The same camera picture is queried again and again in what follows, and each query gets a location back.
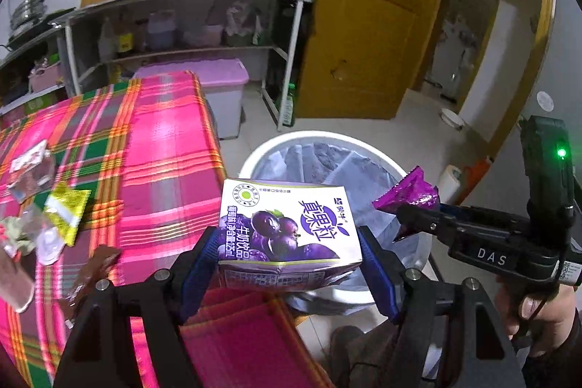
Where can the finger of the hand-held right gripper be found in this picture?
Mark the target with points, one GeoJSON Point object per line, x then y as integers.
{"type": "Point", "coordinates": [427, 224]}
{"type": "Point", "coordinates": [448, 210]}

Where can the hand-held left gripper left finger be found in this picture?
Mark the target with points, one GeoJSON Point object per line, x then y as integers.
{"type": "Point", "coordinates": [200, 267]}

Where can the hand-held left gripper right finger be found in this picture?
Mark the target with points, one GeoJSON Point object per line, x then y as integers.
{"type": "Point", "coordinates": [378, 274]}

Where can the purple snack wrapper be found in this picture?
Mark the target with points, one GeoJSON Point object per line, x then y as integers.
{"type": "Point", "coordinates": [409, 193]}

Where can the purple milk carton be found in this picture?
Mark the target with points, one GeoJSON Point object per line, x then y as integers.
{"type": "Point", "coordinates": [282, 224]}

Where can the brown snack wrapper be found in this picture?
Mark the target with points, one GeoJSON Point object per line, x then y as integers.
{"type": "Point", "coordinates": [91, 274]}

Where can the white round waste bin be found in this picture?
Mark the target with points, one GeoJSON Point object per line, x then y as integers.
{"type": "Point", "coordinates": [254, 160]}

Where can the clear plastic cup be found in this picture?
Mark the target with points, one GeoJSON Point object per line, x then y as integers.
{"type": "Point", "coordinates": [16, 288]}
{"type": "Point", "coordinates": [47, 240]}

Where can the person's right forearm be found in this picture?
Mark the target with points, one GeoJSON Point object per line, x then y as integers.
{"type": "Point", "coordinates": [570, 365]}

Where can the person's right hand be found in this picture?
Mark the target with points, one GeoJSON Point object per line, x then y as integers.
{"type": "Point", "coordinates": [545, 324]}

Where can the white paper roll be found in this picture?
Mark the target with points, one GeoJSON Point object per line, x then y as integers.
{"type": "Point", "coordinates": [453, 181]}

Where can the white floor bowl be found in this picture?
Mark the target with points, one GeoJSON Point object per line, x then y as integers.
{"type": "Point", "coordinates": [452, 119]}

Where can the pink plaid tablecloth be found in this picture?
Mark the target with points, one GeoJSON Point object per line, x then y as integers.
{"type": "Point", "coordinates": [163, 170]}

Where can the translucent bin liner bag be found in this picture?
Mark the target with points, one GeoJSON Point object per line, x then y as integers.
{"type": "Point", "coordinates": [318, 160]}

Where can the yellow snack packet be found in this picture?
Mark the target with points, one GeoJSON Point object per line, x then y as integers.
{"type": "Point", "coordinates": [66, 210]}

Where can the green glass bottle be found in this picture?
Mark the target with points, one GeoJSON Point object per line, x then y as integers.
{"type": "Point", "coordinates": [288, 106]}

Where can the white green crumpled wrapper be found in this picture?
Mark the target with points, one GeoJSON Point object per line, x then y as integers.
{"type": "Point", "coordinates": [16, 235]}

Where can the purple lid storage box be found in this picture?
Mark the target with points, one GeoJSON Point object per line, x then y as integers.
{"type": "Point", "coordinates": [213, 74]}

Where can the yellow wooden door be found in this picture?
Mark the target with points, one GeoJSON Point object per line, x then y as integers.
{"type": "Point", "coordinates": [363, 29]}

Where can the pink plastic basin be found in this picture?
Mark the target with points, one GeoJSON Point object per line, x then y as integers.
{"type": "Point", "coordinates": [202, 35]}

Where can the green cardboard box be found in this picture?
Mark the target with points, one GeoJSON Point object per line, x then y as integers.
{"type": "Point", "coordinates": [36, 102]}

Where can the purple plastic jug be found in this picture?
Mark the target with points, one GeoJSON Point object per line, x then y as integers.
{"type": "Point", "coordinates": [161, 31]}

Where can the yellow label oil bottle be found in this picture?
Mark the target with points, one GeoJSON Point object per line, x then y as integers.
{"type": "Point", "coordinates": [125, 38]}

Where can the pink storage basket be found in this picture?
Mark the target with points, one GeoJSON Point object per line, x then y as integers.
{"type": "Point", "coordinates": [45, 76]}

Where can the white plastic bottle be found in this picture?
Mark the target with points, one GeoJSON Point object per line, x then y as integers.
{"type": "Point", "coordinates": [107, 40]}

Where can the crumpled plastic bags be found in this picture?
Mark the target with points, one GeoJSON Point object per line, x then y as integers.
{"type": "Point", "coordinates": [241, 24]}

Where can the low kitchen shelf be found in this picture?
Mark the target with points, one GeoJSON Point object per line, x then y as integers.
{"type": "Point", "coordinates": [27, 47]}

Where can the black induction cooker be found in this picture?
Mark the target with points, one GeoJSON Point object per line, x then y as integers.
{"type": "Point", "coordinates": [43, 24]}

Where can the steel pot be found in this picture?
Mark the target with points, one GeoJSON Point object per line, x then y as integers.
{"type": "Point", "coordinates": [27, 13]}

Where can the yellow door frame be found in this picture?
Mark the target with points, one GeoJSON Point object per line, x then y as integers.
{"type": "Point", "coordinates": [541, 51]}

